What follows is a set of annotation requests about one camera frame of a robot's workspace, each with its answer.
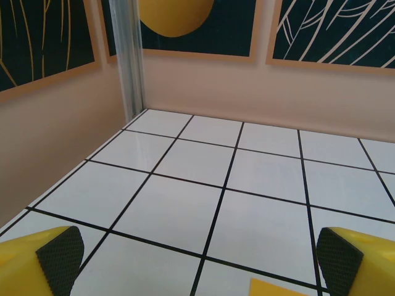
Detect aluminium corner post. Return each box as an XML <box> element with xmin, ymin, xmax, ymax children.
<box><xmin>109</xmin><ymin>0</ymin><xmax>146</xmax><ymax>120</ymax></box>

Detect wall panel with yellow oval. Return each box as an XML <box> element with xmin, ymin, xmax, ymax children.
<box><xmin>98</xmin><ymin>0</ymin><xmax>259</xmax><ymax>65</ymax></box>

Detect yellow cloth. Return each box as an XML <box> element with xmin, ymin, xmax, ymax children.
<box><xmin>249</xmin><ymin>278</ymin><xmax>313</xmax><ymax>296</ymax></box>

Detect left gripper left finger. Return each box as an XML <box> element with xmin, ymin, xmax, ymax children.
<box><xmin>0</xmin><ymin>226</ymin><xmax>85</xmax><ymax>296</ymax></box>

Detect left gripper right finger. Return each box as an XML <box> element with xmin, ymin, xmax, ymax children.
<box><xmin>316</xmin><ymin>226</ymin><xmax>395</xmax><ymax>296</ymax></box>

